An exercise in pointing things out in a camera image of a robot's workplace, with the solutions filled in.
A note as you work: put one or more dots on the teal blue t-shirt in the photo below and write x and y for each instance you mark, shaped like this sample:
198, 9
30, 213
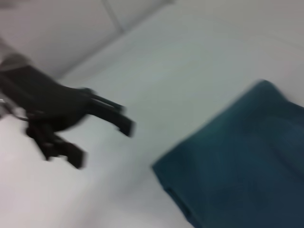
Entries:
237, 161

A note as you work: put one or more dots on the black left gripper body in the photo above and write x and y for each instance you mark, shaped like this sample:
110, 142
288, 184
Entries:
47, 99

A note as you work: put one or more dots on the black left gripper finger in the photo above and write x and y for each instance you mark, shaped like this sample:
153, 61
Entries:
114, 116
59, 147

